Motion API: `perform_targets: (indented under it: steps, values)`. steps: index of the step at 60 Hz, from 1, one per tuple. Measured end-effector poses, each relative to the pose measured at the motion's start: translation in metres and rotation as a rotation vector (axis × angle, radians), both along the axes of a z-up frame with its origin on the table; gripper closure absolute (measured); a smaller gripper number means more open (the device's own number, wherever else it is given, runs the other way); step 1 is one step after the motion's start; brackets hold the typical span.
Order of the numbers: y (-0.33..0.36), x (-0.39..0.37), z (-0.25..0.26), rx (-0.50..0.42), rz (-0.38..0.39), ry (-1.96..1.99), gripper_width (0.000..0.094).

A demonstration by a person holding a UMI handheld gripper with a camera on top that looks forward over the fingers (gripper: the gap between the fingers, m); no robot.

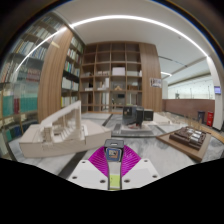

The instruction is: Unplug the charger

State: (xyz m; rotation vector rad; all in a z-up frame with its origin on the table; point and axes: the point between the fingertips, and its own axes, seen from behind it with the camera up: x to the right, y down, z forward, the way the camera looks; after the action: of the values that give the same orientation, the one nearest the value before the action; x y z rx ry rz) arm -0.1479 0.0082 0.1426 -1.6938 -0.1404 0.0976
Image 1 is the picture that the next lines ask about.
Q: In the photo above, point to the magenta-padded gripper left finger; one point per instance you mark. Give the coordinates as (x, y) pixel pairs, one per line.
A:
(88, 173)

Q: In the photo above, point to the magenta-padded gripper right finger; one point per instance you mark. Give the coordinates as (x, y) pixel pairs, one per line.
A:
(140, 171)

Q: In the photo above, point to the small black charger block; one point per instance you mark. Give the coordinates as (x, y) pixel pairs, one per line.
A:
(114, 151)

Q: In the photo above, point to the white and green power strip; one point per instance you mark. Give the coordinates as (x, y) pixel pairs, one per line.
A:
(114, 181)

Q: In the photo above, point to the beige cardboard architectural model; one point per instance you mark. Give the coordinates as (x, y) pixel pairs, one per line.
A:
(90, 133)

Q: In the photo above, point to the black model on grey base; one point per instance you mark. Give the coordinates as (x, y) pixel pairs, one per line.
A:
(133, 116)

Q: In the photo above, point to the white architectural model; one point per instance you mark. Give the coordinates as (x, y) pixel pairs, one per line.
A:
(163, 119)

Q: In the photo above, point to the brown model on wooden board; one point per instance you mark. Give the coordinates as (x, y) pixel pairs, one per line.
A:
(188, 138)

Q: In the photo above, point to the wooden cube shelf unit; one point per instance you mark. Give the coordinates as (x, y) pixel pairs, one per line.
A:
(110, 76)

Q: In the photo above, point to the dark bookshelf with books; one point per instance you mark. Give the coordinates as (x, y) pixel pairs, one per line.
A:
(70, 73)

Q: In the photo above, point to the short ceiling light strip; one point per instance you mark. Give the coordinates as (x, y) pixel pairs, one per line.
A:
(166, 73)

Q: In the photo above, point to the tall bookshelf with colourful books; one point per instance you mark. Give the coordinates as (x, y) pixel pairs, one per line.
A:
(20, 86)

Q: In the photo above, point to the curved ceiling light strip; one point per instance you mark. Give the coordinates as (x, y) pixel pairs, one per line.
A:
(133, 17)

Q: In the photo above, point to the wall poster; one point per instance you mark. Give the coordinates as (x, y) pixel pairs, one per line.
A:
(155, 82)

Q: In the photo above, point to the blue wall screen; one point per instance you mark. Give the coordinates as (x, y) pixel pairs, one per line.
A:
(217, 90)

